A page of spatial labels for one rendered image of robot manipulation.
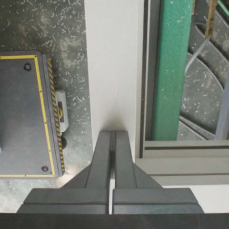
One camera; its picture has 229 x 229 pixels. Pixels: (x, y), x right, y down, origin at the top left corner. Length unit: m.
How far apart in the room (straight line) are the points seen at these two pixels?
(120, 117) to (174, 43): 0.12
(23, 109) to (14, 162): 0.33
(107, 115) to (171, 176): 0.11
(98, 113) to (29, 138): 0.82
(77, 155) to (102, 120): 1.15
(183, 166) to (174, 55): 0.14
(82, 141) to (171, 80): 1.06
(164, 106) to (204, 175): 0.10
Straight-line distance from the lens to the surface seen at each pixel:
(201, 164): 0.25
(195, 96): 1.22
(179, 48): 0.23
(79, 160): 1.32
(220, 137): 0.69
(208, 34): 0.94
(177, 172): 0.22
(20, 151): 1.02
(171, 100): 0.23
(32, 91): 0.87
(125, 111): 0.15
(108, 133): 0.15
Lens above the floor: 1.08
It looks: 73 degrees down
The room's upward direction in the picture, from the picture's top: 177 degrees counter-clockwise
